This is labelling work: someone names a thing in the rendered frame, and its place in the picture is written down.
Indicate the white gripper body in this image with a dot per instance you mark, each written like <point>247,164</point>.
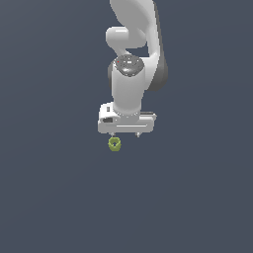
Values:
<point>126,123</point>

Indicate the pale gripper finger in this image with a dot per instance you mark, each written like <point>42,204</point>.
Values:
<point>138,134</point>
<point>113,134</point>

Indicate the small olive green object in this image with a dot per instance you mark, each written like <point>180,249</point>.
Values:
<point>114,144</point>

